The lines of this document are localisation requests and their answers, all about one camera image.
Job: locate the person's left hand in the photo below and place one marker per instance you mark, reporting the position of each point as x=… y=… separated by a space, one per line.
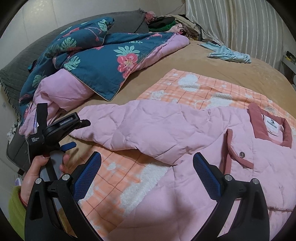
x=29 y=180

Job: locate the pink quilted jacket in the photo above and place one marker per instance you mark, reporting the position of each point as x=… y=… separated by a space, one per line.
x=245 y=143

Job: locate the striped beige curtain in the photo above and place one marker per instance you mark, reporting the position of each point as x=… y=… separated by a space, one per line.
x=252 y=27

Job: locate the blue floral pink quilt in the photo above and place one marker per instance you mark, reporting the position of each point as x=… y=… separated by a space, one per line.
x=88 y=59

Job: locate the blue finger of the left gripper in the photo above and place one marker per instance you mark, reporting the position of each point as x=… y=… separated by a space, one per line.
x=68 y=146

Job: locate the light blue striped garment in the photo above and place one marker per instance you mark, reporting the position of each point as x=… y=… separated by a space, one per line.
x=225 y=53

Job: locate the orange white plaid blanket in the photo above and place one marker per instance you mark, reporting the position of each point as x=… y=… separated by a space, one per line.
x=122 y=182

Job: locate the grey side shelf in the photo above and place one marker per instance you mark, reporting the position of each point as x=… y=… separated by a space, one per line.
x=288 y=67

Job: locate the tan bed sheet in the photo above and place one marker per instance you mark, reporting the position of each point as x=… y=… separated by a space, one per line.
x=186 y=103

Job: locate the pile of assorted clothes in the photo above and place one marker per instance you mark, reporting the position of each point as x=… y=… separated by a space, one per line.
x=178 y=24

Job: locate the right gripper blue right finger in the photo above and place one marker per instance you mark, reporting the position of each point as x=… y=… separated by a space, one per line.
x=251 y=221

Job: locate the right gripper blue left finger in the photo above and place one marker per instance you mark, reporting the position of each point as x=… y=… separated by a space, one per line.
x=42 y=220

